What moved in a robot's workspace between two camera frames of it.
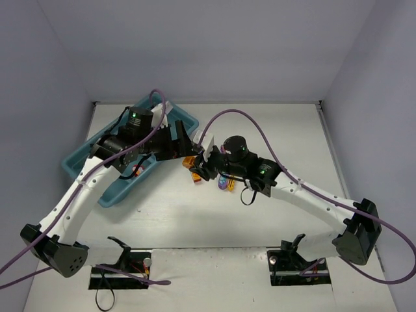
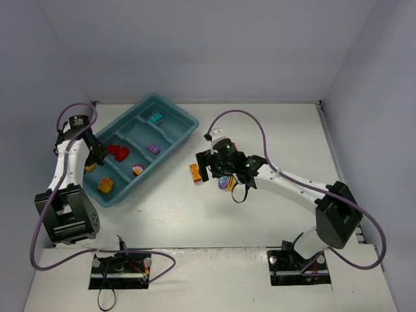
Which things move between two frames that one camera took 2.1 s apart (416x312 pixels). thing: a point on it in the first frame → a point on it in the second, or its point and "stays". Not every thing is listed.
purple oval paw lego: x=223 y=182 stays
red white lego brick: x=140 y=168 stays
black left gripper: x=177 y=139 → x=97 y=153
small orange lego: x=189 y=161 → x=105 y=184
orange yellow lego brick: x=196 y=177 stays
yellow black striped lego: x=231 y=184 stays
